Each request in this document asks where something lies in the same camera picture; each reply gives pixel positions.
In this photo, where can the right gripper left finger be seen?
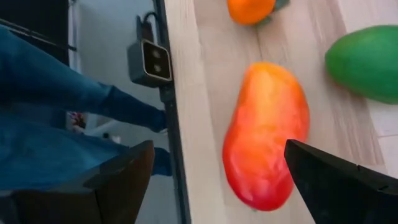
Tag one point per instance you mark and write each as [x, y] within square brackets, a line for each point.
[109, 193]

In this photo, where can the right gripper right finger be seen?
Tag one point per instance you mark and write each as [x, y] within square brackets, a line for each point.
[342, 193]

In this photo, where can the red orange mango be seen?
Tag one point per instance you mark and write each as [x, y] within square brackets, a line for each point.
[264, 133]

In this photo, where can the person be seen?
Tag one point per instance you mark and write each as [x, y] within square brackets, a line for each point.
[46, 93]

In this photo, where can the light green lime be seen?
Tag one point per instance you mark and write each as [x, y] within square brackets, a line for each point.
[367, 62]

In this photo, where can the orange cluster with leaves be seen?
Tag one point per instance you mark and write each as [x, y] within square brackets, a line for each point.
[248, 11]

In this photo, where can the black metal table frame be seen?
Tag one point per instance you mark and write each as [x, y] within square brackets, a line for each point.
[174, 140]

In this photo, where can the grey table-level camera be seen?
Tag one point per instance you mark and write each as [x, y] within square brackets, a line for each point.
[149, 63]

